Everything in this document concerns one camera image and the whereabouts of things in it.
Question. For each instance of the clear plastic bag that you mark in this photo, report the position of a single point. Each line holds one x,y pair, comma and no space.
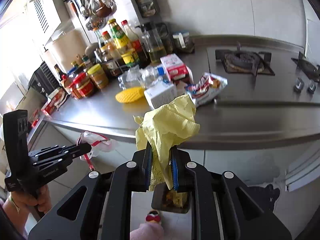
136,77

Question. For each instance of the yellow silicone trivet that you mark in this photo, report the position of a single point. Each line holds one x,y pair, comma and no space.
130,95

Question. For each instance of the glass jar blue lid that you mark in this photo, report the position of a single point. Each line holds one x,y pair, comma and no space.
182,40

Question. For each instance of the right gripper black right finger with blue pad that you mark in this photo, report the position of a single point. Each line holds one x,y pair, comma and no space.
223,206

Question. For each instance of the white paper box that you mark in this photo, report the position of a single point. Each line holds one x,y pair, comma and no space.
160,94

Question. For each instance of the yellow lid peanut jar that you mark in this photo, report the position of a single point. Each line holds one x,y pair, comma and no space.
98,76

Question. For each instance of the red cap vinegar bottle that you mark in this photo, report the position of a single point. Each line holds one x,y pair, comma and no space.
134,38

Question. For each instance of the yellow paper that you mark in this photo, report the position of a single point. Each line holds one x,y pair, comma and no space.
162,128

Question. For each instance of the wall spice box rack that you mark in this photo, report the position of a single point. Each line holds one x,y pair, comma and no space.
148,8

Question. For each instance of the red snack packet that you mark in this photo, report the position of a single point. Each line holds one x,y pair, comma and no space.
54,101

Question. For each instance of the person's left hand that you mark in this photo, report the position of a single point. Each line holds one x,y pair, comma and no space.
18,202

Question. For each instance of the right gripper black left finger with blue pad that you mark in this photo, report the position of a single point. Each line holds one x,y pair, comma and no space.
99,206

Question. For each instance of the stove knob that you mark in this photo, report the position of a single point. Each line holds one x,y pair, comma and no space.
299,85
312,86

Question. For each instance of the right gas stove burner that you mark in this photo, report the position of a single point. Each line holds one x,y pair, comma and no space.
309,69

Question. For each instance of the glass oil dispenser black lid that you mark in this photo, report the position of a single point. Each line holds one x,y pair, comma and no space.
153,43

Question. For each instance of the green label oil bottle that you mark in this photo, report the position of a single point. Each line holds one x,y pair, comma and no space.
123,44

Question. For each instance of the chocolate snack wrapper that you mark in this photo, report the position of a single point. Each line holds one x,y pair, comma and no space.
208,87

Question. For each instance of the black cat floor mat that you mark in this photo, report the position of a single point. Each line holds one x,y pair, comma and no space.
268,193

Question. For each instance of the red lid sauce jar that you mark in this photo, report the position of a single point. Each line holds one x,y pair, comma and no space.
84,85

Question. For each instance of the left stove knob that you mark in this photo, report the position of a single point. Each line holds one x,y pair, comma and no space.
299,85

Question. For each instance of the black trash bin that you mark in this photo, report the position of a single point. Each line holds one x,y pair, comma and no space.
168,200

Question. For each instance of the red white milk carton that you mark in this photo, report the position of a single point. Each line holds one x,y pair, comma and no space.
174,66

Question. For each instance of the black toaster oven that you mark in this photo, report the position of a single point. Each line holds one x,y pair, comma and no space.
43,80

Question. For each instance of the right stove knob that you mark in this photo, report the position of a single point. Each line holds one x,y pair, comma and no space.
312,86

